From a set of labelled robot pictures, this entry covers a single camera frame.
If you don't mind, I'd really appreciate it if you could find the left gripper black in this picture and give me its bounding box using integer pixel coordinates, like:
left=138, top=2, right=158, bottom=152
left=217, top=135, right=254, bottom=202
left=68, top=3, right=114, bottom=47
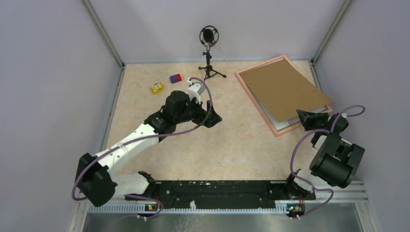
left=175, top=94, right=222, bottom=128

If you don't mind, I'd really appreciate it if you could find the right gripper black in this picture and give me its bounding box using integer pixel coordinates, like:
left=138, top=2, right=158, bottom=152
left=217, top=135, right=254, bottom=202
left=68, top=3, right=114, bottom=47
left=296, top=110, right=328, bottom=133

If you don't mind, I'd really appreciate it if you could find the blue landscape photo print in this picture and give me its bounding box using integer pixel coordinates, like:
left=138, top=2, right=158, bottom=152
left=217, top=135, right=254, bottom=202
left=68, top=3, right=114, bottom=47
left=256, top=99, right=332, bottom=131

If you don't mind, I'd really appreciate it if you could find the brown cardboard backing board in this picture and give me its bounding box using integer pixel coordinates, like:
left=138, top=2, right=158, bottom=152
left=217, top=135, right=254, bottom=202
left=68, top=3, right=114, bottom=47
left=238, top=56, right=332, bottom=122

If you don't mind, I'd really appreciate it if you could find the pink wooden picture frame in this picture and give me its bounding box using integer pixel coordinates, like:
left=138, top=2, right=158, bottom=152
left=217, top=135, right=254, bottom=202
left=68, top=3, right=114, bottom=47
left=235, top=55, right=318, bottom=137

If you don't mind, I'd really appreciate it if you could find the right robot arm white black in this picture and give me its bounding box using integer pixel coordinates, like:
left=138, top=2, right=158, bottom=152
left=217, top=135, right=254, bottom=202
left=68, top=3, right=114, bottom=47
left=283, top=105, right=365, bottom=199

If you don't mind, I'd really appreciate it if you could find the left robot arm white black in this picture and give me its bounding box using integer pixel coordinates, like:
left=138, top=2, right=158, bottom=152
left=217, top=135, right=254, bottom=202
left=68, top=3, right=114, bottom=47
left=74, top=90, right=222, bottom=207

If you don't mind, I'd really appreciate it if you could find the purple red toy block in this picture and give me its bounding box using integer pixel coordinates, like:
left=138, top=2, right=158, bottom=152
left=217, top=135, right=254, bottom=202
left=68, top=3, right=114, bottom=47
left=169, top=73, right=182, bottom=84

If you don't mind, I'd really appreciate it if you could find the yellow owl toy block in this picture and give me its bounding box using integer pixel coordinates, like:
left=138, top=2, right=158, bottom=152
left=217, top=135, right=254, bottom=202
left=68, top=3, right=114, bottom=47
left=149, top=83, right=164, bottom=95

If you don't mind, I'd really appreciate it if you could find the black microphone on tripod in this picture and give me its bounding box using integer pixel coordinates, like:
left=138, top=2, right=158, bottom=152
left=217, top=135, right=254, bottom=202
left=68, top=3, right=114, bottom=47
left=198, top=25, right=227, bottom=80

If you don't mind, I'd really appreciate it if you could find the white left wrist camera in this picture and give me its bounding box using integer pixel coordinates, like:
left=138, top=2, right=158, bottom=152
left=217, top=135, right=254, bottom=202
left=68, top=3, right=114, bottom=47
left=187, top=80, right=205, bottom=105

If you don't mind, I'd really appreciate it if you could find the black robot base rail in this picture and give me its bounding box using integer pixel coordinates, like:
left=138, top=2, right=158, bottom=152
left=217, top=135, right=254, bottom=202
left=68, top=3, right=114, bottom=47
left=143, top=180, right=316, bottom=209

